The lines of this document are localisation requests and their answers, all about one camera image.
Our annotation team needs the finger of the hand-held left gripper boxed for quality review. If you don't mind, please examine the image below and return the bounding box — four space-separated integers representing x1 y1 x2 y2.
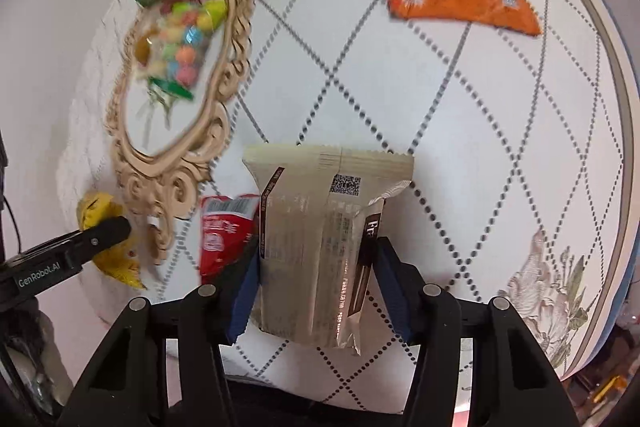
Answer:
72 216 132 264

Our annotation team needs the yellow snack packet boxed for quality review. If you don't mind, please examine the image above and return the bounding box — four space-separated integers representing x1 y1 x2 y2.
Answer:
75 192 147 291

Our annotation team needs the clear bag of colourful candies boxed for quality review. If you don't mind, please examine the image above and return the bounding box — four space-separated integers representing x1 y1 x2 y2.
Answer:
134 0 229 101

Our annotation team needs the red triangular packet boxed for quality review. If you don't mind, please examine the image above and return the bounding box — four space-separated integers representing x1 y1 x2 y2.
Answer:
199 194 262 284

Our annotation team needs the white quilted bedspread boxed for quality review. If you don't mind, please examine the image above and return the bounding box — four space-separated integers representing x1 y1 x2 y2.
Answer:
55 0 640 383

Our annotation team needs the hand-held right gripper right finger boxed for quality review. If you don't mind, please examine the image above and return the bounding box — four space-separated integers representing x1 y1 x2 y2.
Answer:
372 237 583 427

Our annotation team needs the beige snack packet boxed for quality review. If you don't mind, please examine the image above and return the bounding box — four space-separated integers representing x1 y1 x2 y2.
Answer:
242 144 416 356

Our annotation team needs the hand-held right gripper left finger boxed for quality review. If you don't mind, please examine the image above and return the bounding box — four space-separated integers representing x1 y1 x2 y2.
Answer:
56 247 261 427

